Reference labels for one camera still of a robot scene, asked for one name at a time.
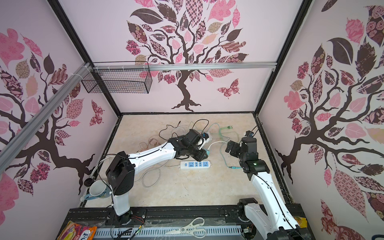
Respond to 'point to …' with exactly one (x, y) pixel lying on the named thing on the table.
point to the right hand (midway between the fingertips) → (236, 143)
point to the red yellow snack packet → (73, 231)
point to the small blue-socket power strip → (195, 164)
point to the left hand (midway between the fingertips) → (203, 156)
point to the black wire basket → (123, 77)
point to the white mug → (98, 189)
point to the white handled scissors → (194, 228)
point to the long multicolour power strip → (209, 139)
